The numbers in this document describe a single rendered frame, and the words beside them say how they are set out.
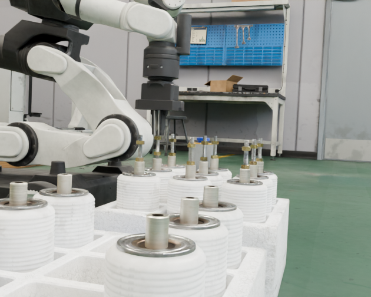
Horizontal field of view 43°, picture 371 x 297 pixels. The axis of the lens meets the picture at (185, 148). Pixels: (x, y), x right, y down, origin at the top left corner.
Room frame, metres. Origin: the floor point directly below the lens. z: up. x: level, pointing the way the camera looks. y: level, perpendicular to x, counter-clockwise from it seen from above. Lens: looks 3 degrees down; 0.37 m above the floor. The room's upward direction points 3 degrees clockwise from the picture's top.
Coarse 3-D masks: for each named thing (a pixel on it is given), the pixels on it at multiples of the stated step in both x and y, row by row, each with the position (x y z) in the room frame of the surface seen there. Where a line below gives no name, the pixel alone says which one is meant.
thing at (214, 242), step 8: (168, 232) 0.52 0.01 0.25; (176, 232) 0.51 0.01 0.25; (184, 232) 0.51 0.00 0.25; (192, 232) 0.51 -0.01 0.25; (200, 232) 0.51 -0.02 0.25; (208, 232) 0.52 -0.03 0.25; (216, 232) 0.52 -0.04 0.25; (224, 232) 0.54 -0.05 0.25; (200, 240) 0.51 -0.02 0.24; (208, 240) 0.51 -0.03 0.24; (216, 240) 0.52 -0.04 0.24; (224, 240) 0.53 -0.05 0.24; (208, 248) 0.51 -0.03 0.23; (216, 248) 0.52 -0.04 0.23; (224, 248) 0.54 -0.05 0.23; (208, 256) 0.51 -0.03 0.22; (216, 256) 0.52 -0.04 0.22; (224, 256) 0.53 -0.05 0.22; (208, 264) 0.51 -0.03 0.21; (216, 264) 0.52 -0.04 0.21; (224, 264) 0.54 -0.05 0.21; (208, 272) 0.52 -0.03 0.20; (216, 272) 0.52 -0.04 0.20; (224, 272) 0.54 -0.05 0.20; (208, 280) 0.51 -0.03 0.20; (216, 280) 0.52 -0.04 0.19; (224, 280) 0.54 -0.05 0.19; (208, 288) 0.52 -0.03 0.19; (216, 288) 0.52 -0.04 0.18; (224, 288) 0.54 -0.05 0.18; (208, 296) 0.51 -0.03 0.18; (216, 296) 0.52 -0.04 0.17
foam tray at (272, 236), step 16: (96, 208) 0.99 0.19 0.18; (112, 208) 1.03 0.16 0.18; (160, 208) 1.03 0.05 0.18; (272, 208) 1.12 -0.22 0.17; (288, 208) 1.22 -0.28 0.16; (96, 224) 0.98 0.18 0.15; (112, 224) 0.97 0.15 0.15; (128, 224) 0.96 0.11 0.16; (144, 224) 0.95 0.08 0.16; (256, 224) 0.90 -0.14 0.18; (272, 224) 0.91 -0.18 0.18; (256, 240) 0.89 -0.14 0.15; (272, 240) 0.88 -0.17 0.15; (272, 256) 0.88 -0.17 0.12; (272, 272) 0.88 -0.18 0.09; (272, 288) 0.88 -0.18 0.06
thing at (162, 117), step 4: (160, 112) 1.13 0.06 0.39; (164, 112) 1.14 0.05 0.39; (160, 116) 1.13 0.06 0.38; (164, 116) 1.15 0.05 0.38; (160, 120) 1.13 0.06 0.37; (164, 120) 1.15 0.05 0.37; (160, 124) 1.13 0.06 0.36; (164, 124) 1.15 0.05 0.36; (160, 128) 1.13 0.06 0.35; (164, 128) 1.15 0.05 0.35; (160, 132) 1.14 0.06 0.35; (164, 132) 1.15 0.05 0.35
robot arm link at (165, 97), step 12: (144, 60) 1.13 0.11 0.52; (156, 60) 1.11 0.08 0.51; (168, 60) 1.11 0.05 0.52; (144, 72) 1.13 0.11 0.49; (156, 72) 1.11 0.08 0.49; (168, 72) 1.11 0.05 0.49; (144, 84) 1.14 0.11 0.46; (156, 84) 1.12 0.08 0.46; (168, 84) 1.11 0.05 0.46; (144, 96) 1.14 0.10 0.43; (156, 96) 1.13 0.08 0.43; (168, 96) 1.11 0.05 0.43; (144, 108) 1.13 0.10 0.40; (156, 108) 1.12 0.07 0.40; (168, 108) 1.11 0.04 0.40; (180, 108) 1.11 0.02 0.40
